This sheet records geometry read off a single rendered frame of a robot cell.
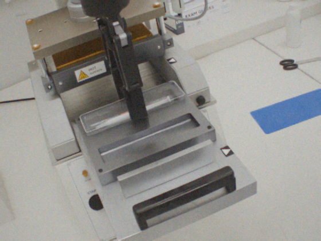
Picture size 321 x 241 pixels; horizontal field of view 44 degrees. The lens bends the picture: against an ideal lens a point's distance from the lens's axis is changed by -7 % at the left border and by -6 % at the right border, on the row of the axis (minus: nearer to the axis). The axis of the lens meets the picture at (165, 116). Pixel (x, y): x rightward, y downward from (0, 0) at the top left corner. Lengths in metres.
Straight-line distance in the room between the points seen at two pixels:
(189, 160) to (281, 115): 0.50
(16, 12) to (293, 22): 0.90
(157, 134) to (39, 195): 0.41
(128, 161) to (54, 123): 0.20
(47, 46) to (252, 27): 0.80
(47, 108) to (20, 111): 0.53
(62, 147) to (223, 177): 0.33
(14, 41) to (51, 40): 0.65
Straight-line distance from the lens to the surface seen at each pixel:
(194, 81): 0.82
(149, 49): 0.83
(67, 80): 0.81
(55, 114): 0.79
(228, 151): 0.67
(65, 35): 0.81
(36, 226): 0.96
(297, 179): 0.92
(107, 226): 0.85
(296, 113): 1.09
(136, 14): 0.81
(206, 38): 1.35
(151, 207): 0.56
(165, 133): 0.70
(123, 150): 0.69
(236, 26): 1.42
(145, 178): 0.61
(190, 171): 0.64
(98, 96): 0.93
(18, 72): 1.51
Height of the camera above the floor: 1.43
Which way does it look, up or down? 38 degrees down
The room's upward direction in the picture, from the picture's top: 12 degrees counter-clockwise
